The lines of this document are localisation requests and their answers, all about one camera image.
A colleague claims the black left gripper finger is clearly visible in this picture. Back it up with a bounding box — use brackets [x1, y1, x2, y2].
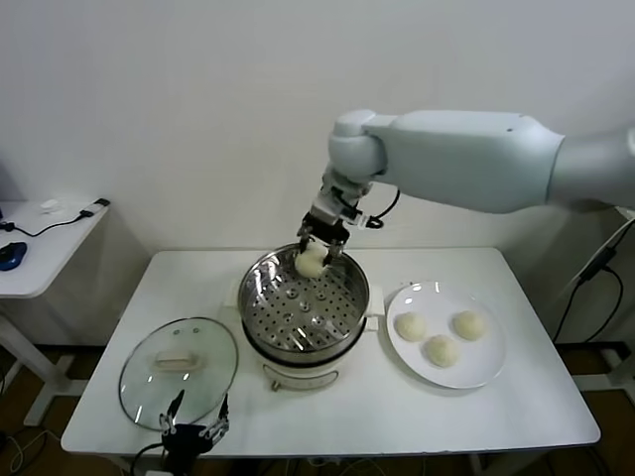
[197, 393, 232, 440]
[158, 389, 186, 433]

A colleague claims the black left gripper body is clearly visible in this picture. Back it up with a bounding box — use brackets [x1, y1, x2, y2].
[161, 423, 212, 476]

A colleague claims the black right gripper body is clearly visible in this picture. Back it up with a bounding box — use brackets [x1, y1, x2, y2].
[300, 210, 348, 244]

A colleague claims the white steamed baozi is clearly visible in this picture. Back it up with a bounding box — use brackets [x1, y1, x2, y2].
[452, 310, 486, 342]
[422, 334, 460, 369]
[295, 245, 328, 279]
[394, 312, 428, 343]

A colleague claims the oval glass pot lid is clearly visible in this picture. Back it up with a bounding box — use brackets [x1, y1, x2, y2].
[117, 316, 240, 430]

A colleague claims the perforated steel steamer basket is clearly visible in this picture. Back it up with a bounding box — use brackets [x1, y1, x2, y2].
[237, 242, 371, 351]

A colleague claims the stainless steel steamer pot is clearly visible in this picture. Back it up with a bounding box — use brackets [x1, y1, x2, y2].
[225, 279, 386, 393]

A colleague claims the round white plate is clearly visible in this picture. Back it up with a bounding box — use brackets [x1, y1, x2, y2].
[385, 281, 508, 390]

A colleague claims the white side table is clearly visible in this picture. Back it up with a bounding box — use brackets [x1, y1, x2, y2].
[0, 199, 111, 427]

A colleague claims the blue computer mouse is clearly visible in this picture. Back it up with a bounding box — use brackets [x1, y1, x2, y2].
[0, 241, 27, 272]

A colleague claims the black power adapter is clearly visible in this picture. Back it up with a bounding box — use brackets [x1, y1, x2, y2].
[579, 247, 620, 283]

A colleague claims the thin white strip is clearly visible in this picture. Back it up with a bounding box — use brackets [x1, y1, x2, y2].
[558, 217, 629, 298]

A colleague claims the white desk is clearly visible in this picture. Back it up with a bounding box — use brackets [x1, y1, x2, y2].
[572, 205, 635, 393]

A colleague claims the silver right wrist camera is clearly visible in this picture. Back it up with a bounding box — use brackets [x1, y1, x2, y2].
[311, 183, 371, 229]

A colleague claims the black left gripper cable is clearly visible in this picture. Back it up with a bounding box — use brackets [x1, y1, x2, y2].
[133, 442, 168, 476]

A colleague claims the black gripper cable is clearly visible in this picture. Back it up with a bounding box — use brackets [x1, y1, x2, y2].
[366, 186, 402, 222]
[133, 442, 168, 476]

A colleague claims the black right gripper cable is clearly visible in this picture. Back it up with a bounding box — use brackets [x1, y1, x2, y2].
[366, 186, 402, 222]

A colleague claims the black cable with plug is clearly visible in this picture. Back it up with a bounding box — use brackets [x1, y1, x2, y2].
[0, 197, 110, 238]

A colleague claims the black looping power cable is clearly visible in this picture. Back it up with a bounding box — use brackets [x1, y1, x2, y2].
[554, 265, 625, 344]

